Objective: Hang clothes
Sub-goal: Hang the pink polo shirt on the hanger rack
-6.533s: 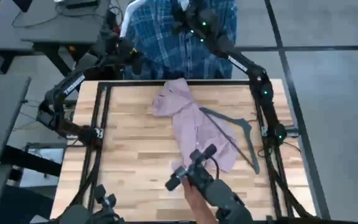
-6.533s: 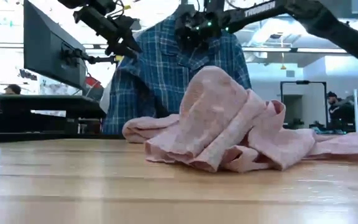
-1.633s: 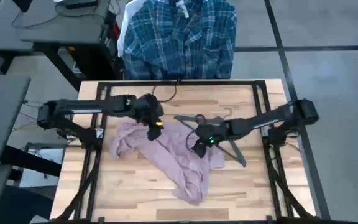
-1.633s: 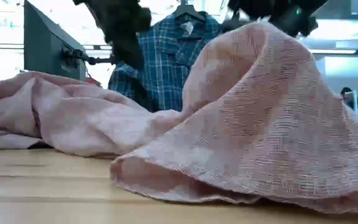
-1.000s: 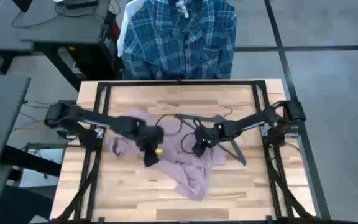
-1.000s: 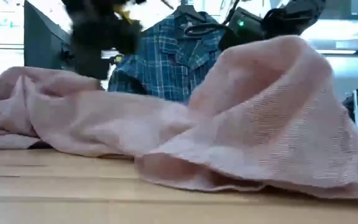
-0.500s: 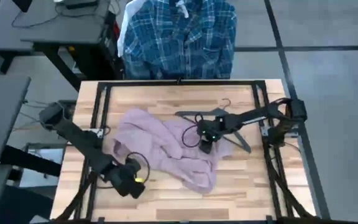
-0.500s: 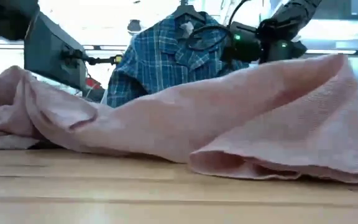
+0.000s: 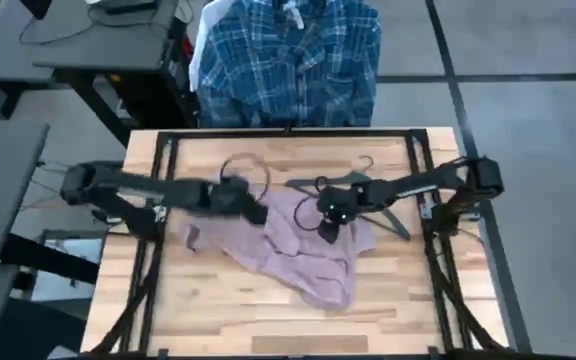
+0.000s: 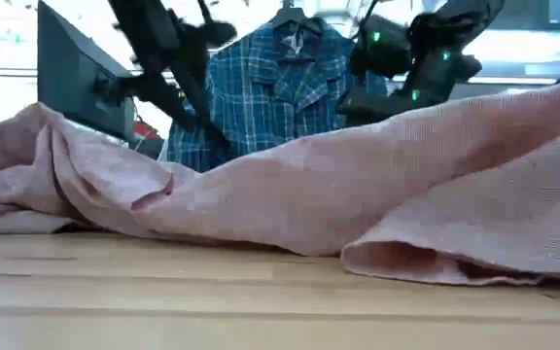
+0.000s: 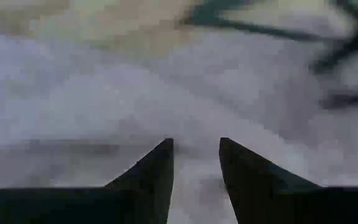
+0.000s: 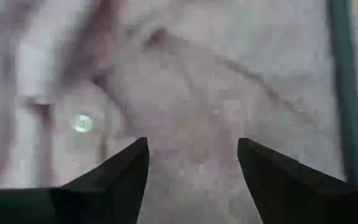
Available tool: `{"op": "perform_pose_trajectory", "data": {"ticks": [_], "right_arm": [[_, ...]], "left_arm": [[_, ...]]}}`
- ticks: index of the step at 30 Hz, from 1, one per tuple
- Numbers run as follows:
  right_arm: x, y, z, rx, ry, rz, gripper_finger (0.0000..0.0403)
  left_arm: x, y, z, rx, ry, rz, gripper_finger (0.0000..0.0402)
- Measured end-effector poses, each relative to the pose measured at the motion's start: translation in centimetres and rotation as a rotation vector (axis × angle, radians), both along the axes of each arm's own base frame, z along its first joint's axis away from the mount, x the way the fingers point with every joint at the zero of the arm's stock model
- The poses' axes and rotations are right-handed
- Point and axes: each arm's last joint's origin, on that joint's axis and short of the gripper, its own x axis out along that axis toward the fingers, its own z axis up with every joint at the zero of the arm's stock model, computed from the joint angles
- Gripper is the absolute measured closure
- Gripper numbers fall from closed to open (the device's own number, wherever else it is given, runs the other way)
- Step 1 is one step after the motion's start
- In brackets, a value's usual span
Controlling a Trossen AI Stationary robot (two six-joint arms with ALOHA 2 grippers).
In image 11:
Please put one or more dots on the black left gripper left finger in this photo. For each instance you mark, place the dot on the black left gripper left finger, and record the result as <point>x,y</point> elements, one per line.
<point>135,199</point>

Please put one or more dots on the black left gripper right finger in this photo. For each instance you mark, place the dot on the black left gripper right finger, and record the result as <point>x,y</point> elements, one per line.
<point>259,199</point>

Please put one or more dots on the pink shirt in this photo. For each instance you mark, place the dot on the pink shirt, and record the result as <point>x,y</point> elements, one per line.
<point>104,102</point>

